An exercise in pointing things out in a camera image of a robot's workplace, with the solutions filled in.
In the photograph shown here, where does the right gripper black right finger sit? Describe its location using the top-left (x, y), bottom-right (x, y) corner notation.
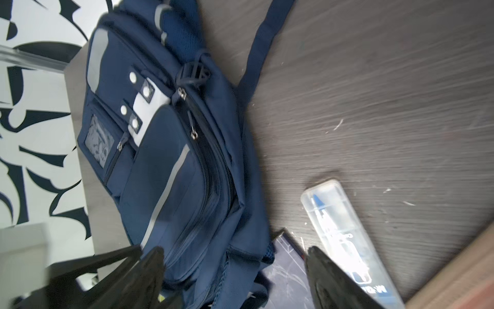
top-left (304, 246), bottom-right (382, 309)

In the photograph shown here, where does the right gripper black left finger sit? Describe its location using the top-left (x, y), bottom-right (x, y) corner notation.
top-left (11, 245), bottom-right (165, 308)

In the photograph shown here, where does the navy blue notebook yellow label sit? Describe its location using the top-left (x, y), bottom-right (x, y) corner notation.
top-left (262, 230), bottom-right (314, 309)

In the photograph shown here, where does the navy blue student backpack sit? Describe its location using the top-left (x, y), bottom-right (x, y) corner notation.
top-left (78, 1), bottom-right (293, 308)

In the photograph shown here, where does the clear plastic pen box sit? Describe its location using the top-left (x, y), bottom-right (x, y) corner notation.
top-left (301, 179), bottom-right (405, 308)

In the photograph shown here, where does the peach fabric pencil case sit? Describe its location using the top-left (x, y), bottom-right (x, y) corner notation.
top-left (406, 225), bottom-right (493, 308)

